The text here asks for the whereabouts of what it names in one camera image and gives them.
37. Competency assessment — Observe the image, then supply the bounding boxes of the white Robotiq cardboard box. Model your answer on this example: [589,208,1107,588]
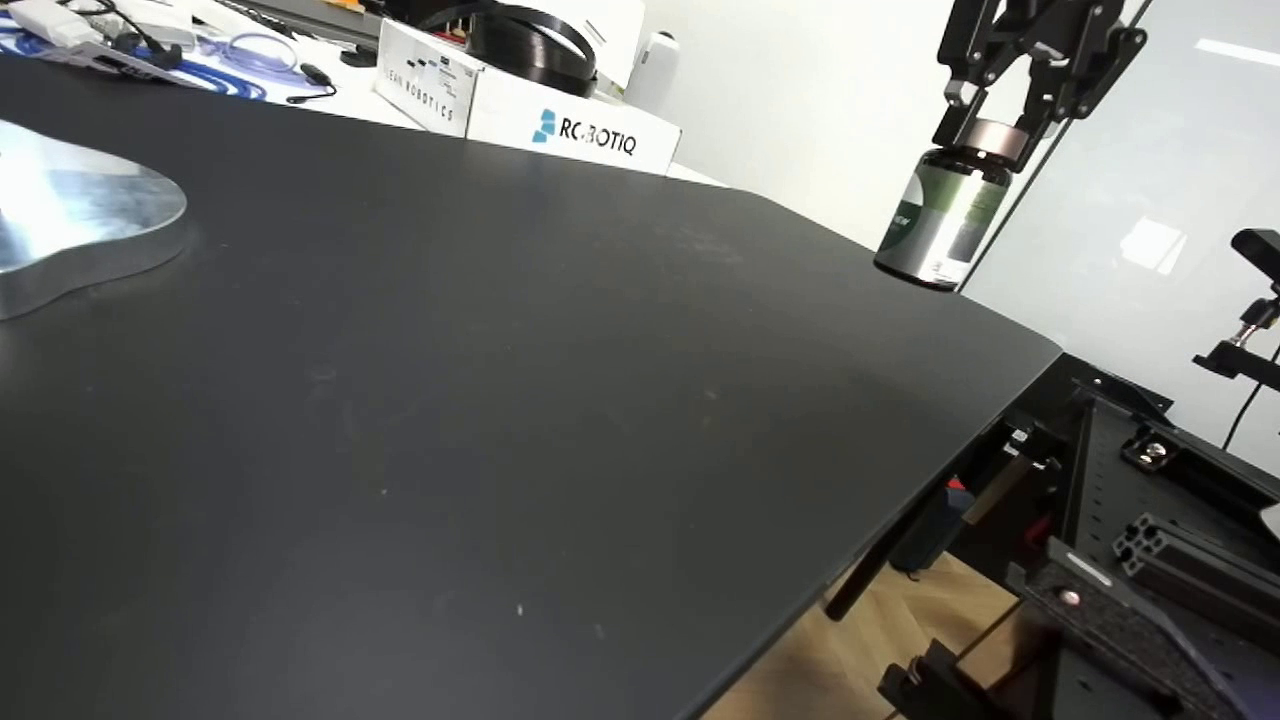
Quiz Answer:
[368,17,688,177]

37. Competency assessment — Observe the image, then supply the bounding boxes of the black corner bracket with screw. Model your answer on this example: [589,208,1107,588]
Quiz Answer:
[1122,430,1186,477]

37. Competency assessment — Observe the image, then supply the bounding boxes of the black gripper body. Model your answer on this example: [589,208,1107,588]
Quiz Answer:
[935,0,1154,89]

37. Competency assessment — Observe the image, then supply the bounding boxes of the white cylindrical roll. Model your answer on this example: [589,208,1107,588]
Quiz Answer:
[628,28,686,122]

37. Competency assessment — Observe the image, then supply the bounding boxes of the black round spool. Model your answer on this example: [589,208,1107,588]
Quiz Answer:
[468,0,602,101]

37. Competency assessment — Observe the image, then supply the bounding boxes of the black aluminium extrusion bar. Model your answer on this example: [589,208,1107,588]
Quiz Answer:
[1107,509,1280,647]

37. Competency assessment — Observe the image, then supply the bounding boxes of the blue plastic bag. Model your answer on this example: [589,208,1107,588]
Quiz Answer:
[0,17,342,110]

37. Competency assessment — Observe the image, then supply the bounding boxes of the black camera on stand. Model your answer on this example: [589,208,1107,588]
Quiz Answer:
[1191,226,1280,454]

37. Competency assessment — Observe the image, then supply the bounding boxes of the thin black pole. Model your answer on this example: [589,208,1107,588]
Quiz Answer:
[961,118,1082,294]

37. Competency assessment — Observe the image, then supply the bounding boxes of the black bottle with green label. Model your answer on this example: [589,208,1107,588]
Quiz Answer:
[872,118,1034,298]

